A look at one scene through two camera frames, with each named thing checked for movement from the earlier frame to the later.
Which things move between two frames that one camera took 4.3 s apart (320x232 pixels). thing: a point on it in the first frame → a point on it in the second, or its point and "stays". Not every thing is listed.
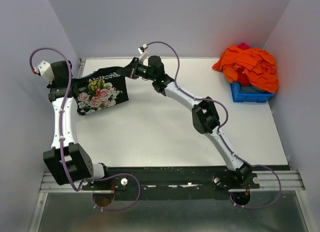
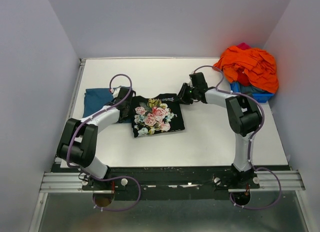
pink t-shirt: [243, 46] stays
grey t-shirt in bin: [249, 89] stays
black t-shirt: [106, 87] → [159, 115]
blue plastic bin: [255, 97] stays
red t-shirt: [242, 78] stays
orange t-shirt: [259, 65] stays
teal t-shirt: [88, 75] → [97, 98]
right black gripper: [131, 70] → [182, 97]
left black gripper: [52, 86] → [126, 118]
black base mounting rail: [177, 183] stays
